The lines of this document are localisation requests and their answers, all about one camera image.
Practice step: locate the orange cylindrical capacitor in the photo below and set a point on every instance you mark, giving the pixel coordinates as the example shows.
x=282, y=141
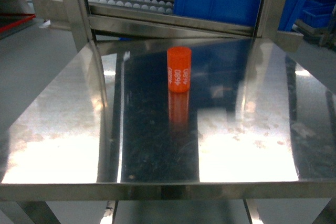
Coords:
x=179, y=69

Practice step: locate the stainless steel flow rack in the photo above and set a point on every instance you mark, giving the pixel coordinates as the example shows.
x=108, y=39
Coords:
x=85, y=20

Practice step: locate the small blue bin right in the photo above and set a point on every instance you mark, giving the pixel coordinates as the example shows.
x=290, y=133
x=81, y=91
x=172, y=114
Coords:
x=318, y=17

